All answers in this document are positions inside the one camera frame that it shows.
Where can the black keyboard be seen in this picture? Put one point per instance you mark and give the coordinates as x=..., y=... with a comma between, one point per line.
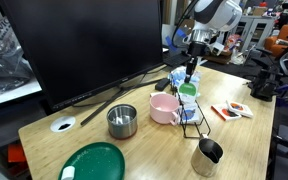
x=177, y=60

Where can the orange box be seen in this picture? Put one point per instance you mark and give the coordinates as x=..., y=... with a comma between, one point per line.
x=16, y=153

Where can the black plastic bag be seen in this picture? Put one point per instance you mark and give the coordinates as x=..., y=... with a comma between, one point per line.
x=4, y=70

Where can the small white block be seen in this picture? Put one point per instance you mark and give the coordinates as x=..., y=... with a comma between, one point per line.
x=68, y=173

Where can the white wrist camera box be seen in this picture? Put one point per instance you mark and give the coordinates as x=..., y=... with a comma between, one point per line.
x=217, y=48

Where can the stainless steel milk pitcher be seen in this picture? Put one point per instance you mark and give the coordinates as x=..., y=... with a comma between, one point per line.
x=202, y=163

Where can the brown wooden crate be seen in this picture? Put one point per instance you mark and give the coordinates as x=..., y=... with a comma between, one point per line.
x=222, y=58

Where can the pink ceramic mug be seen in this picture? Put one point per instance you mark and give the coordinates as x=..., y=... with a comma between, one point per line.
x=162, y=110

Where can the white side table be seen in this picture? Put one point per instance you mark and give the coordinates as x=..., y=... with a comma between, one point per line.
x=10, y=93

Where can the blue white plastic bag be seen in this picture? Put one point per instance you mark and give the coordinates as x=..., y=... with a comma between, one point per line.
x=177, y=72

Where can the large black computer monitor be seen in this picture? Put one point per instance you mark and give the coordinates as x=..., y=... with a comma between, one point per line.
x=84, y=43

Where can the white cabinet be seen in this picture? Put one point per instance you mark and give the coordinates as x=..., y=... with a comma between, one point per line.
x=254, y=30

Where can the green speckled plate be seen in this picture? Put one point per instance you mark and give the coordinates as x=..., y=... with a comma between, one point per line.
x=97, y=163

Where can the black power adapter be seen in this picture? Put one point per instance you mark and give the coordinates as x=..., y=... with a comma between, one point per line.
x=162, y=84

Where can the orange armchair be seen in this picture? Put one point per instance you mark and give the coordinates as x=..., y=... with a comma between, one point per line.
x=280, y=41

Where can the black camera clamp mount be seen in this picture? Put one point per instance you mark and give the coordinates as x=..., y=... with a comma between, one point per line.
x=264, y=86

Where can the stainless steel canister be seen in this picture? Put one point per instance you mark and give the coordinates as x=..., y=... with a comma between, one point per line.
x=122, y=128

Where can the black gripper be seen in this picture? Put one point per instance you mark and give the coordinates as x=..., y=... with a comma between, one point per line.
x=197, y=50

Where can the black monitor stand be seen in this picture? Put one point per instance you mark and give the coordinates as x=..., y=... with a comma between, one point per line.
x=100, y=106

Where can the large white abc book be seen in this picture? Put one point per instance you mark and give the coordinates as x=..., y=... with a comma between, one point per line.
x=229, y=114

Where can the clear panel with blue tape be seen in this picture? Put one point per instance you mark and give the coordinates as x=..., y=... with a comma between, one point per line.
x=171, y=45

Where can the flat blue transport book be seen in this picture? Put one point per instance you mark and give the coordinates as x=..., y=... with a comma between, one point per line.
x=174, y=84

